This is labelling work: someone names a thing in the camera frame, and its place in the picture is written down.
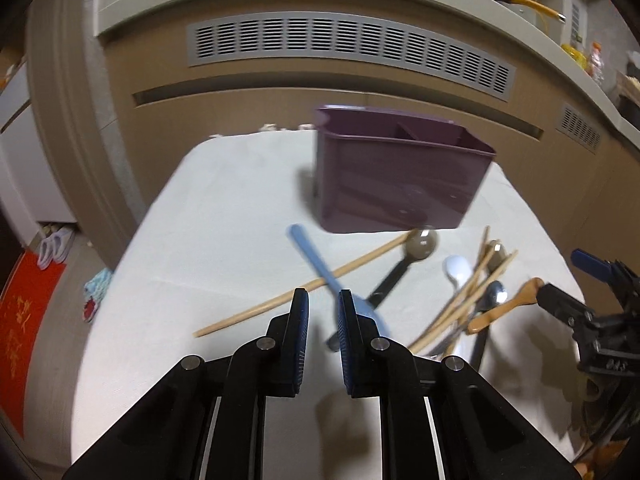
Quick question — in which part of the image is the blue plastic rice paddle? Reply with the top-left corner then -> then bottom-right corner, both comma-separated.
288,224 -> 390,337

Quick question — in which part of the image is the orange capped bottle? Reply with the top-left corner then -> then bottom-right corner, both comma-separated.
588,41 -> 604,86

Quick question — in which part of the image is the white plastic spoon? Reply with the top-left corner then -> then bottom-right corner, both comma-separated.
442,255 -> 473,292

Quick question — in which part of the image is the grey spoon black handle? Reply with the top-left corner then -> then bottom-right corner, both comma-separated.
326,228 -> 439,351
470,239 -> 508,369

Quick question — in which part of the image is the purple plastic utensil holder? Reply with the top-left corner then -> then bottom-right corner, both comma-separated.
314,104 -> 496,234

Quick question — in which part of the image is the red floor mat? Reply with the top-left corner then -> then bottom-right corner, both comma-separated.
0,250 -> 66,437

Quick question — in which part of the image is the white table cloth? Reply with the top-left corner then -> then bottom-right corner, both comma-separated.
70,131 -> 580,479

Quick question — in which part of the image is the wooden spoon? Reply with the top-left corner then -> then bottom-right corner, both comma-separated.
465,278 -> 544,335

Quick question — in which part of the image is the stainless steel spoon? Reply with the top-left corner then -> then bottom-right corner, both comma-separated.
429,279 -> 509,361

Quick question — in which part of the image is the long wooden chopstick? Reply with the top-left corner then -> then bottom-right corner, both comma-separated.
193,233 -> 418,339

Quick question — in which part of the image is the small grey ventilation grille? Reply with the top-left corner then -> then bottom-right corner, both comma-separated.
556,104 -> 601,153

